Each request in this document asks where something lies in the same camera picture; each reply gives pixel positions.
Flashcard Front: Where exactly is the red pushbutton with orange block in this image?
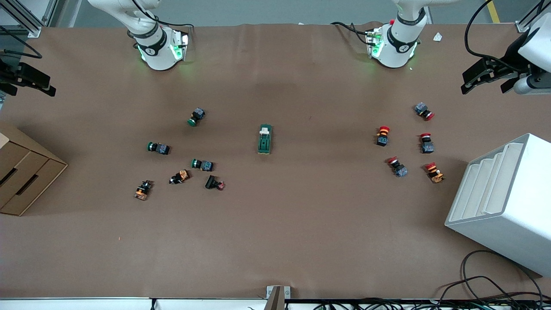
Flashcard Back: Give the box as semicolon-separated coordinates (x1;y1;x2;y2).
425;162;446;184

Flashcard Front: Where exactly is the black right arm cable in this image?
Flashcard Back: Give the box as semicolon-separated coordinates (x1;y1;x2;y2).
0;25;43;59

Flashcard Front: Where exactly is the aluminium frame profile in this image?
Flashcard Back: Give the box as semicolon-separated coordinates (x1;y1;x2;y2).
0;0;48;38
514;0;551;33

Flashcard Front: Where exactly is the black looped cable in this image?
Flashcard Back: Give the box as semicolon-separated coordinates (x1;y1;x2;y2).
460;249;544;302

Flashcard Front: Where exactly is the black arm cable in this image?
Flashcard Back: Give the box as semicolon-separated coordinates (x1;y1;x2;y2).
0;25;43;59
464;0;551;67

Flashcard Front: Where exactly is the black switch with red light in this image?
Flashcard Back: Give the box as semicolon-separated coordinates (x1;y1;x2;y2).
204;174;226;191

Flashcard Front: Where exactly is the grey metal bracket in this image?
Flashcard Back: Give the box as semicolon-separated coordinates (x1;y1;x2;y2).
266;285;291;310

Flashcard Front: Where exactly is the brown cardboard box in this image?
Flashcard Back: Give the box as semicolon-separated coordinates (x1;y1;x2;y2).
0;124;68;217

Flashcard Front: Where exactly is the brown paper table cover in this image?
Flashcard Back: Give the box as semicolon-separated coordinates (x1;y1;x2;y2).
0;22;551;300

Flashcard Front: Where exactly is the white table edge rail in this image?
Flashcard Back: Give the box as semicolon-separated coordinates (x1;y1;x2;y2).
0;297;268;310

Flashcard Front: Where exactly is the white stepped plastic bin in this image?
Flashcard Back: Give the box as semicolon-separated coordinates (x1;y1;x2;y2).
445;133;551;277

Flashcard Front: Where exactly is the black knob switch orange block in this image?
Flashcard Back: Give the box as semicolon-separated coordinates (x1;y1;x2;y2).
133;180;153;201
169;169;191;185

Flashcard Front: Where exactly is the thin black cable with connector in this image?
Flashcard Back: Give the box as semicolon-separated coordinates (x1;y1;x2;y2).
331;21;371;36

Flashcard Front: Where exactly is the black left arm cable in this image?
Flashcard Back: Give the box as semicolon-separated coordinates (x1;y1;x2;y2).
464;0;551;67

